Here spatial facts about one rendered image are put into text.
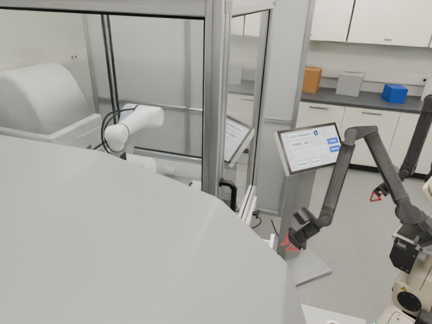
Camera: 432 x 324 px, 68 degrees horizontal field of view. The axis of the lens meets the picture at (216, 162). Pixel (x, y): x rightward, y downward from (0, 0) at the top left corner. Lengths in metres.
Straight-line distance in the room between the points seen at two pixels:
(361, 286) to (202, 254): 2.60
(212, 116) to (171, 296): 0.52
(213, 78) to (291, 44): 2.07
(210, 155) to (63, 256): 0.54
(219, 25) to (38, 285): 0.58
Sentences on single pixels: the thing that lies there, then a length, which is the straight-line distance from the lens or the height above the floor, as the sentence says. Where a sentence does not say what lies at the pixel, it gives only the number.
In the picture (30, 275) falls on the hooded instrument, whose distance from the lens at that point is 0.34.
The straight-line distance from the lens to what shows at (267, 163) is 3.12.
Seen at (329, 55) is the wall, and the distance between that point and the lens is 4.81.
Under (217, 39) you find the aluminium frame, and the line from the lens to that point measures 0.73.
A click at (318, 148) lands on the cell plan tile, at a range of 2.35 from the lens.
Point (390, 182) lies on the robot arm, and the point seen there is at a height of 1.34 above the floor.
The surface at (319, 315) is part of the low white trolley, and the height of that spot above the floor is 0.76.
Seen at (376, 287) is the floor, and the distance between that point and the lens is 2.98.
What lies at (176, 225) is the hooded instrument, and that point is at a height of 1.74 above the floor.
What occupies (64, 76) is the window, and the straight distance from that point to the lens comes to 0.96.
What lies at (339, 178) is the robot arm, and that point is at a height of 1.32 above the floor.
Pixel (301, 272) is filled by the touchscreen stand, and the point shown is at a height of 0.03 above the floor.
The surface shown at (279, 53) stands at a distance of 2.81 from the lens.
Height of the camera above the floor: 1.99
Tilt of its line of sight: 27 degrees down
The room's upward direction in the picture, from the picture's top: 2 degrees clockwise
